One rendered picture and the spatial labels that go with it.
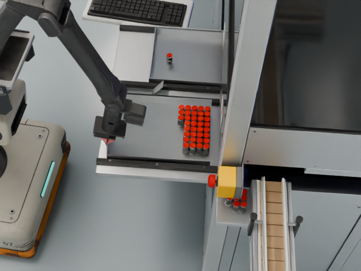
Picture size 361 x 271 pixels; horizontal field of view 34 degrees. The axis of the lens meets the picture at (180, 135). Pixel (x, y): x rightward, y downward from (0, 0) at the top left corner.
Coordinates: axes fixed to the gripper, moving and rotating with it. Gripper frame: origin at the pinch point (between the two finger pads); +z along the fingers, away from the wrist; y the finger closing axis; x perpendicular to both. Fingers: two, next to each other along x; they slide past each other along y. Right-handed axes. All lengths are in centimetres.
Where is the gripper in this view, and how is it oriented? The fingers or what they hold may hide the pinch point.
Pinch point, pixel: (107, 142)
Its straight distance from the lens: 195.3
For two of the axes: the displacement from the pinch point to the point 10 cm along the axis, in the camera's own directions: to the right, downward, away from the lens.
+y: 9.7, 1.7, 1.4
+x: 0.5, -8.0, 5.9
